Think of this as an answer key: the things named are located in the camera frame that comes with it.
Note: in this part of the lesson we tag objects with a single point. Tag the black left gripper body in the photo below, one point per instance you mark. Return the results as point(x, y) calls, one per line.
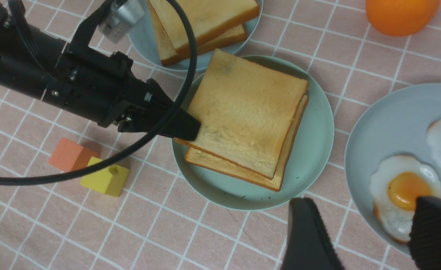
point(88, 91)

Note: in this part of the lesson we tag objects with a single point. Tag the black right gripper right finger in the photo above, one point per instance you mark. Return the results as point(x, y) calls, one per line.
point(425, 243)

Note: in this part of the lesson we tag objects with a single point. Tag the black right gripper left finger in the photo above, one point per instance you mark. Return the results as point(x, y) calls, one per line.
point(308, 245)

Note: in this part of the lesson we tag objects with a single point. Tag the toast slice moved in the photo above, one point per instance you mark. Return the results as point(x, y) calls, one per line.
point(245, 111)
point(207, 161)

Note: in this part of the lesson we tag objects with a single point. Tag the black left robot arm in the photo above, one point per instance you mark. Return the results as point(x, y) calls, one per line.
point(29, 56)

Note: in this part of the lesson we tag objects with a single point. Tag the light blue bread plate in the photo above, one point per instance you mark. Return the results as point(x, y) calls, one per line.
point(144, 41)

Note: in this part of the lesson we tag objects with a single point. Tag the fried egg front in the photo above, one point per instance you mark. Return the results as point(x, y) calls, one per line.
point(395, 187)

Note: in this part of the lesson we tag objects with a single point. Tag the toast slice bottom remaining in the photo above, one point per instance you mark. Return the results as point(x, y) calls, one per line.
point(169, 56)

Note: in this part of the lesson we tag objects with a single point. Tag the toast slice remaining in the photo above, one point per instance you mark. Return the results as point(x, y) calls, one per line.
point(208, 18)
point(169, 56)

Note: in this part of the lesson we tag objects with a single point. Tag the orange foam block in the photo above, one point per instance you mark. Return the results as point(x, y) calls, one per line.
point(70, 156)

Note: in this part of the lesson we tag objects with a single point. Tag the yellow foam block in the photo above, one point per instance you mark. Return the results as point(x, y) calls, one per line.
point(107, 181)

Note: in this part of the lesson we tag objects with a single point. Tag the green centre plate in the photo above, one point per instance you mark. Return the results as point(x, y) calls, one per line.
point(311, 150)

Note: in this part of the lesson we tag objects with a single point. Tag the toast slice upper remaining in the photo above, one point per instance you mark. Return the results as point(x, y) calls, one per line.
point(208, 18)

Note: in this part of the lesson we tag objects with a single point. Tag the grey egg plate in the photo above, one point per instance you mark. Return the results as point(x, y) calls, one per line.
point(395, 124)

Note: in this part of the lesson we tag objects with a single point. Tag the orange fruit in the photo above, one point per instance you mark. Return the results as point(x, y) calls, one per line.
point(401, 17)

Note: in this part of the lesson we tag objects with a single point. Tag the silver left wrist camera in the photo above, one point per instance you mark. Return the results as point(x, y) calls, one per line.
point(121, 17)

